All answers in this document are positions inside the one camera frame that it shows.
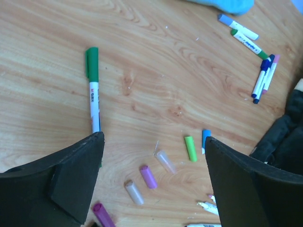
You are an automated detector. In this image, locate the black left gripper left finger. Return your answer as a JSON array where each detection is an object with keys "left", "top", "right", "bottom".
[{"left": 0, "top": 132, "right": 105, "bottom": 227}]

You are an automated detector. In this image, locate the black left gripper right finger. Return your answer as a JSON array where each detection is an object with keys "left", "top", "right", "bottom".
[{"left": 205, "top": 137, "right": 303, "bottom": 227}]

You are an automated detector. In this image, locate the purple pen cap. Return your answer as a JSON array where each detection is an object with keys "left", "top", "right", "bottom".
[{"left": 92, "top": 203, "right": 116, "bottom": 227}]

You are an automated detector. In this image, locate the teal pen cap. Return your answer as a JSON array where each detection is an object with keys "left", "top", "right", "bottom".
[{"left": 201, "top": 129, "right": 211, "bottom": 154}]

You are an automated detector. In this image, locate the light green pen cap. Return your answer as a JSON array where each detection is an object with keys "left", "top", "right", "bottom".
[{"left": 184, "top": 136, "right": 197, "bottom": 162}]

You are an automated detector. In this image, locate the pink pen cap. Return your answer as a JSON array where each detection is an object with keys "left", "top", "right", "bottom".
[{"left": 140, "top": 165, "right": 158, "bottom": 189}]

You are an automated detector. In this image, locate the clear grey pen cap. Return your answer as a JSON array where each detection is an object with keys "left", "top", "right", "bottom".
[{"left": 155, "top": 150, "right": 177, "bottom": 174}]

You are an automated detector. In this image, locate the dark blue marker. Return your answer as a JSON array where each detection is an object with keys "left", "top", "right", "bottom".
[{"left": 252, "top": 54, "right": 275, "bottom": 104}]

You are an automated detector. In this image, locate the pink end marker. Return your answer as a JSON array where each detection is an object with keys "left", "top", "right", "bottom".
[{"left": 262, "top": 54, "right": 280, "bottom": 94}]

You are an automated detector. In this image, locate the dark green cap marker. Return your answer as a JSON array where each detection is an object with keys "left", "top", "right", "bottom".
[{"left": 85, "top": 47, "right": 101, "bottom": 133}]

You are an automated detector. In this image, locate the pink cap marker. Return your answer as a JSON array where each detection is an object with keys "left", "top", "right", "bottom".
[{"left": 207, "top": 194, "right": 216, "bottom": 203}]

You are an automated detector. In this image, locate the peach cap marker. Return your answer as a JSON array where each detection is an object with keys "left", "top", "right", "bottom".
[{"left": 197, "top": 201, "right": 219, "bottom": 216}]

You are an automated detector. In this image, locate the purple cap marker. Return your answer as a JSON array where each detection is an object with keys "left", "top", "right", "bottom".
[{"left": 185, "top": 223, "right": 222, "bottom": 227}]

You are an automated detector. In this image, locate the black floral plush blanket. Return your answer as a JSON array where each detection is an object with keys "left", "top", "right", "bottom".
[{"left": 250, "top": 79, "right": 303, "bottom": 175}]

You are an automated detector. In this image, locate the lilac cap marker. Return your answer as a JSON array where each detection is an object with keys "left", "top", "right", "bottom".
[{"left": 217, "top": 14, "right": 259, "bottom": 41}]

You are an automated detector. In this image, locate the light blue folded cloth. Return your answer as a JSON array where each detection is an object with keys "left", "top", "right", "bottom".
[{"left": 189, "top": 0, "right": 254, "bottom": 15}]

